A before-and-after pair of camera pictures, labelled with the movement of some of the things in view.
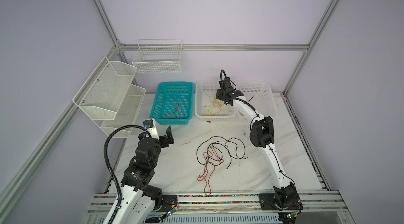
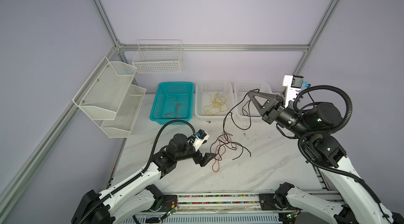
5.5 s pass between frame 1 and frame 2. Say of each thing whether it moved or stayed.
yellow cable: stayed
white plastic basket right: stayed
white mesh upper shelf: stayed
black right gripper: moved
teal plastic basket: stayed
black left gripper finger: moved
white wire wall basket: stayed
